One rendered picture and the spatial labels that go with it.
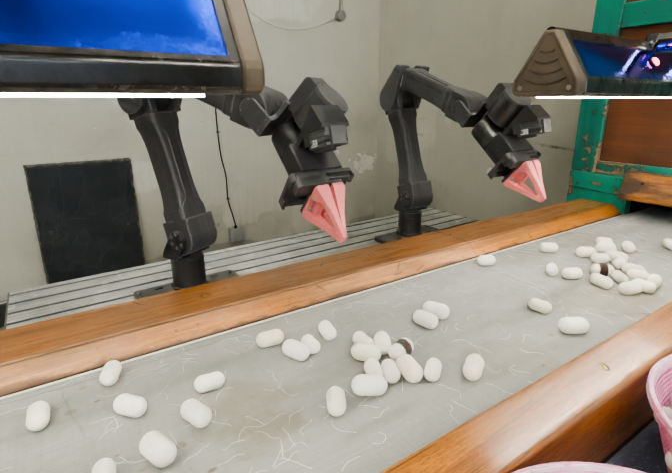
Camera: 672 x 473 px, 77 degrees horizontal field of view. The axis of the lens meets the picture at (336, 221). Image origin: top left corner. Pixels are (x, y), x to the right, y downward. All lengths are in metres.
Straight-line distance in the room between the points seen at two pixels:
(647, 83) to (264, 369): 0.57
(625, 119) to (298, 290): 1.01
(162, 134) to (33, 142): 1.60
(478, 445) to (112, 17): 0.39
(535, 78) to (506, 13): 1.95
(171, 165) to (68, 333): 0.34
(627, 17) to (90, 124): 2.14
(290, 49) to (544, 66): 2.29
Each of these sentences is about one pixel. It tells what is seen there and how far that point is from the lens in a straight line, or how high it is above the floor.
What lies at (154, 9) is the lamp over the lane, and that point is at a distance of 0.28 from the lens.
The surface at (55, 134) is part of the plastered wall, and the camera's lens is 2.39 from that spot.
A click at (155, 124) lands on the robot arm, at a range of 0.82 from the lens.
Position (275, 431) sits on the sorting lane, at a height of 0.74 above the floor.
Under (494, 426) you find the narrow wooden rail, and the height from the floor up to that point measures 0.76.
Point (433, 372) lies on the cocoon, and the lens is 0.50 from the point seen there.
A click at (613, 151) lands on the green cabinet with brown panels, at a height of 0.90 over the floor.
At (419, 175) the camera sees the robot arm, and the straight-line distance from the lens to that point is 1.13.
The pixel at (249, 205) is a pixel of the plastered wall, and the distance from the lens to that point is 2.67.
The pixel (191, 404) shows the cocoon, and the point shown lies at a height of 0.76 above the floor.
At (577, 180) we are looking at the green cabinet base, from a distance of 1.41.
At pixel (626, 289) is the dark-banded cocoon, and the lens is 0.81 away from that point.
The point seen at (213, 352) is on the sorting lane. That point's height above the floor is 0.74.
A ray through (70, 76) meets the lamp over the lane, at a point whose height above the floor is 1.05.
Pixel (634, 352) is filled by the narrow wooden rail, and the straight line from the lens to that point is 0.60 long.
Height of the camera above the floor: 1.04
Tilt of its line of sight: 16 degrees down
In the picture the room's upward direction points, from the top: straight up
